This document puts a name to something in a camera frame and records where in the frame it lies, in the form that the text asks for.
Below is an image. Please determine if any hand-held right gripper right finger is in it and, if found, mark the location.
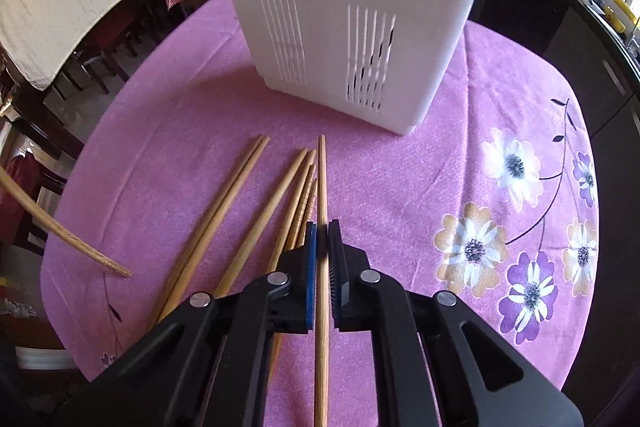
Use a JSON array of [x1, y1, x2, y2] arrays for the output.
[[326, 220, 585, 427]]

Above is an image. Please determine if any dark kitchen counter cabinet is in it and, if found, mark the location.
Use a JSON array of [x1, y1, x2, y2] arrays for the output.
[[470, 0, 640, 142]]

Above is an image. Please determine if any dark wooden chair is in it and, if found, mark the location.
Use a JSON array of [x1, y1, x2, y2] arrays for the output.
[[75, 2, 166, 96]]

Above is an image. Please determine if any pink floral tablecloth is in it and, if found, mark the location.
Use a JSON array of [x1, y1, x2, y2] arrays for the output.
[[40, 0, 601, 427]]

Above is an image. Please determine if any wooden chopstick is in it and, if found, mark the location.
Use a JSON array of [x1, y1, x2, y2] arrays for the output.
[[299, 178, 319, 247], [0, 166, 132, 279], [214, 147, 309, 298], [286, 163, 316, 254], [162, 136, 272, 318], [314, 134, 331, 427], [266, 149, 318, 275], [156, 134, 265, 325]]

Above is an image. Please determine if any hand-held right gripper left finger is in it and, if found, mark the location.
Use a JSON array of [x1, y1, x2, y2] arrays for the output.
[[55, 222, 318, 427]]

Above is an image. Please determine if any red cushioned chair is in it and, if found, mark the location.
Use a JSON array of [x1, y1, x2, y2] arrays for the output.
[[0, 152, 68, 258]]

